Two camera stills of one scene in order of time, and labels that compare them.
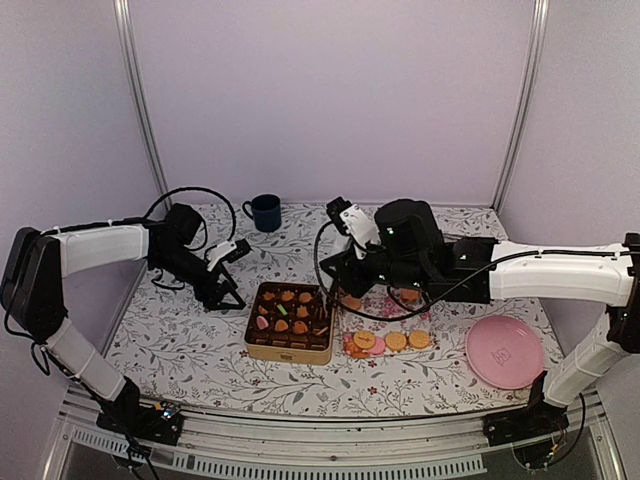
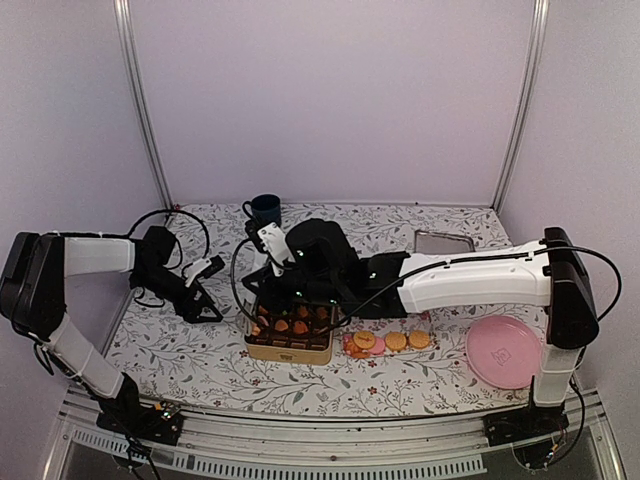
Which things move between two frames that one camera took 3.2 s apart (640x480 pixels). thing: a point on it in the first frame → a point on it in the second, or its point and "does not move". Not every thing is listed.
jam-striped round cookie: (364, 339) does not move
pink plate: (505, 351) does not move
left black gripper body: (202, 289) → (181, 304)
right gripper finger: (340, 268) → (263, 278)
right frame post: (541, 14) does not move
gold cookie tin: (289, 322) does not move
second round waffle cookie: (419, 339) does not move
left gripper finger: (229, 306) → (209, 314)
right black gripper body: (362, 282) → (279, 303)
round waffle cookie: (396, 341) does not move
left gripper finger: (229, 284) → (201, 295)
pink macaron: (379, 346) does not move
